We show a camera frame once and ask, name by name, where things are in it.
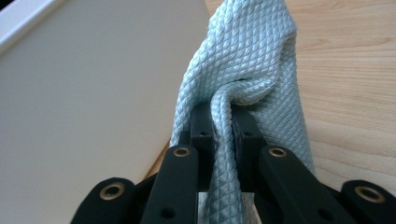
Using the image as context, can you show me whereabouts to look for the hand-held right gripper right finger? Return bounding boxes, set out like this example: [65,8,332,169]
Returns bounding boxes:
[232,111,267,191]

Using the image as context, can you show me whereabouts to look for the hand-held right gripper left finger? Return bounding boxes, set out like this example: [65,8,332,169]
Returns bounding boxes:
[179,104,216,191]

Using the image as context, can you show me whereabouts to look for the light blue cloth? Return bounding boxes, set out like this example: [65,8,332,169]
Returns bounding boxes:
[169,0,316,224]

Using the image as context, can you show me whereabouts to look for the white plastic basket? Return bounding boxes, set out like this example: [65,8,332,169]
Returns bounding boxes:
[0,0,213,224]

